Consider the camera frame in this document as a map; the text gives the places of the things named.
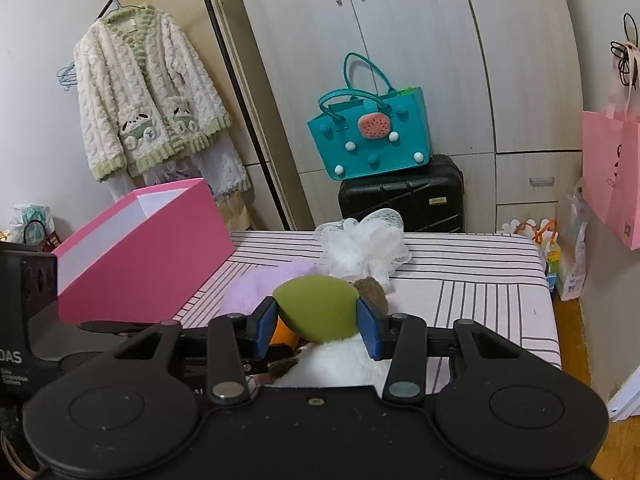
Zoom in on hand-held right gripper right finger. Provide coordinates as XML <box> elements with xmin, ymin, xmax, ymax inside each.
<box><xmin>356</xmin><ymin>296</ymin><xmax>531</xmax><ymax>406</ymax></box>

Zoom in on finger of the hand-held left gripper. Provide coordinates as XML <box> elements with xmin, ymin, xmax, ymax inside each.
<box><xmin>77</xmin><ymin>320</ymin><xmax>151</xmax><ymax>335</ymax></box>

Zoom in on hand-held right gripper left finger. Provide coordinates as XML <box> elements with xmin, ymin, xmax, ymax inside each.
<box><xmin>114</xmin><ymin>296</ymin><xmax>280</xmax><ymax>407</ymax></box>

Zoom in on orange plush ball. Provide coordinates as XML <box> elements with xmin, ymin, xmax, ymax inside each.
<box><xmin>270</xmin><ymin>320</ymin><xmax>301</xmax><ymax>348</ymax></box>

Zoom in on panda plush toy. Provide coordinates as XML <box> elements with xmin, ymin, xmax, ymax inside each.
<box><xmin>267</xmin><ymin>276</ymin><xmax>396</xmax><ymax>388</ymax></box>

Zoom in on green plush ball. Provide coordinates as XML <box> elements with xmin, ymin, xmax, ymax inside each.
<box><xmin>272</xmin><ymin>275</ymin><xmax>362</xmax><ymax>345</ymax></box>

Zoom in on white mesh bath pouf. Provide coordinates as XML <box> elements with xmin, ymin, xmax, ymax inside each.
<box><xmin>315</xmin><ymin>207</ymin><xmax>412</xmax><ymax>291</ymax></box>

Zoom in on pink cardboard box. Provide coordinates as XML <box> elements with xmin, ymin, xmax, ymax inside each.
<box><xmin>51</xmin><ymin>177</ymin><xmax>236</xmax><ymax>326</ymax></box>

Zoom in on purple fluffy cloth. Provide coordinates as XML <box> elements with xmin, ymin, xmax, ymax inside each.
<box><xmin>220</xmin><ymin>259</ymin><xmax>321</xmax><ymax>318</ymax></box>

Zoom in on red plaid basket bag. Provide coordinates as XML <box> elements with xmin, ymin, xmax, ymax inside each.
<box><xmin>22</xmin><ymin>220</ymin><xmax>63</xmax><ymax>256</ymax></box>

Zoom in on tissue roll plastic pack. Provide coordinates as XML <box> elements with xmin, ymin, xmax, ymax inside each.
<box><xmin>10</xmin><ymin>203</ymin><xmax>55</xmax><ymax>246</ymax></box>

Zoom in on pink striped tablecloth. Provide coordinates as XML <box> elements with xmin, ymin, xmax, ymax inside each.
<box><xmin>175</xmin><ymin>230</ymin><xmax>563</xmax><ymax>396</ymax></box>

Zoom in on brown paper bag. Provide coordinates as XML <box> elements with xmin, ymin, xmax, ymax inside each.
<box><xmin>216</xmin><ymin>194</ymin><xmax>257</xmax><ymax>232</ymax></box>

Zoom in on black suitcase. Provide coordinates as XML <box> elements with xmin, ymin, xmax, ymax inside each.
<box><xmin>338</xmin><ymin>154</ymin><xmax>465</xmax><ymax>234</ymax></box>

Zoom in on teal felt handbag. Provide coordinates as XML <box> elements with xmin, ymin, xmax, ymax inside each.
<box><xmin>307</xmin><ymin>52</ymin><xmax>431</xmax><ymax>181</ymax></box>

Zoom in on clear plastic bag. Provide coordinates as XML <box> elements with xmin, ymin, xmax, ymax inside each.
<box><xmin>555</xmin><ymin>177</ymin><xmax>593</xmax><ymax>303</ymax></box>

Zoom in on fluffy white green pajama jacket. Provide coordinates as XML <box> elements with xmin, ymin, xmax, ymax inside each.
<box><xmin>74</xmin><ymin>4</ymin><xmax>233</xmax><ymax>182</ymax></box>

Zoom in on light grey wardrobe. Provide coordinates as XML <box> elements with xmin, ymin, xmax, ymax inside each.
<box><xmin>200</xmin><ymin>0</ymin><xmax>586</xmax><ymax>261</ymax></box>

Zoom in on pink shopping bag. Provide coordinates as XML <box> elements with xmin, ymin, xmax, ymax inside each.
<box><xmin>581</xmin><ymin>42</ymin><xmax>640</xmax><ymax>251</ymax></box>

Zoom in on small gift bag orange handles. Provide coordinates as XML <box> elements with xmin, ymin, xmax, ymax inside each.
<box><xmin>515</xmin><ymin>217</ymin><xmax>563</xmax><ymax>291</ymax></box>

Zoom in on blue wire hanger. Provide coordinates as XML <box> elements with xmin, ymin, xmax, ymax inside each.
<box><xmin>56</xmin><ymin>62</ymin><xmax>79</xmax><ymax>92</ymax></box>

